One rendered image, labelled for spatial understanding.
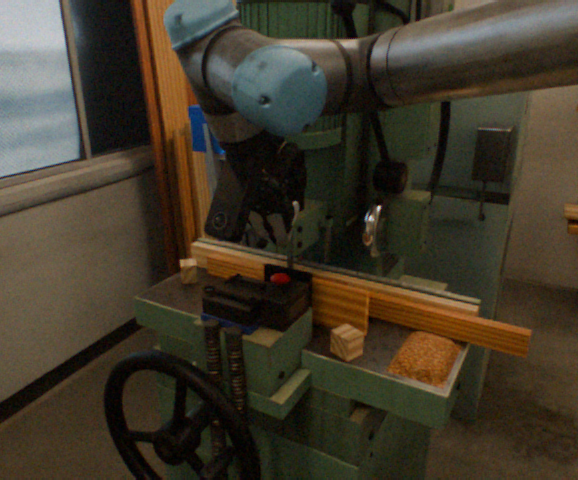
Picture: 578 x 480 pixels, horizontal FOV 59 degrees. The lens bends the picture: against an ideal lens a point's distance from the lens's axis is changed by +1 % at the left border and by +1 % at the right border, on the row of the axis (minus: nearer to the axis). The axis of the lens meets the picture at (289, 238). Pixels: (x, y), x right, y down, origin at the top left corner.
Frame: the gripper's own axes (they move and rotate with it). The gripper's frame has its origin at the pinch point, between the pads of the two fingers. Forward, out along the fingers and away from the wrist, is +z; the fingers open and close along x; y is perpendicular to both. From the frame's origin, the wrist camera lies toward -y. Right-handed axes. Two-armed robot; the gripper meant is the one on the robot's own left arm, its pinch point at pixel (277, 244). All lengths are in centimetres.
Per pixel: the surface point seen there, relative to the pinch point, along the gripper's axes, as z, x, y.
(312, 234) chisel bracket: 15.0, 4.3, 14.4
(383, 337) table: 21.1, -13.6, 0.7
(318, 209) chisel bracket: 12.4, 4.3, 18.6
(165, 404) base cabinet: 36.1, 27.8, -19.5
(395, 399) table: 18.9, -19.3, -9.7
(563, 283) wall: 219, -43, 169
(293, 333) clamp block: 11.0, -3.5, -8.0
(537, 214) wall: 184, -23, 188
